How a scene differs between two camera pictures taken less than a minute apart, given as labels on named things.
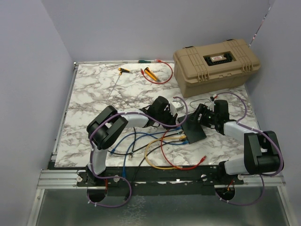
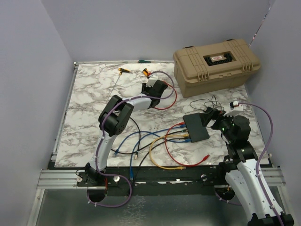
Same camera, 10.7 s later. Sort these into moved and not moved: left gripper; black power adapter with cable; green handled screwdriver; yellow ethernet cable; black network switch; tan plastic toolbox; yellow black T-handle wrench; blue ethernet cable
Moved: yellow ethernet cable; black power adapter with cable; left gripper; blue ethernet cable
Not moved: yellow black T-handle wrench; green handled screwdriver; tan plastic toolbox; black network switch
